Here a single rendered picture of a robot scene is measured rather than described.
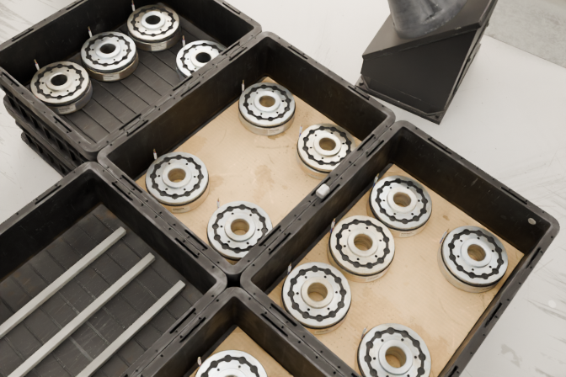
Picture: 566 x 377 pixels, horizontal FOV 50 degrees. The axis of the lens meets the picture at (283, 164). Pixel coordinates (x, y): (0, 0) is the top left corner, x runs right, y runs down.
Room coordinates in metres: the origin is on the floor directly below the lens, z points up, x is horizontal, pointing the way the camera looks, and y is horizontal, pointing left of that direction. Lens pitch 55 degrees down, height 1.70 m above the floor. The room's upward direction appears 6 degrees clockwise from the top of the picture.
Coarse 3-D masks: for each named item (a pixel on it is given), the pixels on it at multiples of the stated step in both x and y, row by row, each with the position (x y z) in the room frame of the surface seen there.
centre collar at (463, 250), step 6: (468, 240) 0.47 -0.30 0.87; (474, 240) 0.48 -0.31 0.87; (462, 246) 0.46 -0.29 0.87; (468, 246) 0.46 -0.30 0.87; (480, 246) 0.47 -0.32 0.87; (486, 246) 0.47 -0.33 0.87; (462, 252) 0.45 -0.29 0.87; (486, 252) 0.46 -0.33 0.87; (462, 258) 0.44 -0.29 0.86; (468, 258) 0.44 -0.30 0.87; (486, 258) 0.44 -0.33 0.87; (468, 264) 0.43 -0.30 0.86; (474, 264) 0.43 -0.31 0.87; (480, 264) 0.43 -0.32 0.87; (486, 264) 0.43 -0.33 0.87
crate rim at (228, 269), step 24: (240, 48) 0.78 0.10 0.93; (288, 48) 0.79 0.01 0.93; (216, 72) 0.72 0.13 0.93; (360, 96) 0.70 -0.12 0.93; (144, 120) 0.60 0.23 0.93; (384, 120) 0.65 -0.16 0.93; (120, 144) 0.55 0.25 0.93; (360, 144) 0.59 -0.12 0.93; (336, 168) 0.54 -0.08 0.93; (144, 192) 0.46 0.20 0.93; (312, 192) 0.49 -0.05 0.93; (168, 216) 0.43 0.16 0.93; (288, 216) 0.45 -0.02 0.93; (192, 240) 0.39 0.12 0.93; (264, 240) 0.41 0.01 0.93; (216, 264) 0.36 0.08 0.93; (240, 264) 0.36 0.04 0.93
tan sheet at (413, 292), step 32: (448, 224) 0.52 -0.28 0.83; (480, 224) 0.53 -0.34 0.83; (320, 256) 0.44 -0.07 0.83; (416, 256) 0.46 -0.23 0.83; (512, 256) 0.47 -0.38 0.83; (352, 288) 0.39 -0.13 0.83; (384, 288) 0.40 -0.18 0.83; (416, 288) 0.40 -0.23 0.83; (448, 288) 0.41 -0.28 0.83; (352, 320) 0.34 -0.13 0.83; (384, 320) 0.34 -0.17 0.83; (416, 320) 0.35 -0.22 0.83; (448, 320) 0.35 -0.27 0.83; (352, 352) 0.29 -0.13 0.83; (448, 352) 0.31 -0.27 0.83
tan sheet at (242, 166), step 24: (216, 120) 0.69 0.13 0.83; (312, 120) 0.71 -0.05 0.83; (192, 144) 0.63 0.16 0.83; (216, 144) 0.64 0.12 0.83; (240, 144) 0.64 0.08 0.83; (264, 144) 0.65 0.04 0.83; (288, 144) 0.65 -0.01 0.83; (216, 168) 0.59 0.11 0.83; (240, 168) 0.59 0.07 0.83; (264, 168) 0.60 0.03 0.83; (288, 168) 0.60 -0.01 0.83; (216, 192) 0.54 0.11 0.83; (240, 192) 0.54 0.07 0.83; (264, 192) 0.55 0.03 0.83; (288, 192) 0.55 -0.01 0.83; (192, 216) 0.49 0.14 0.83
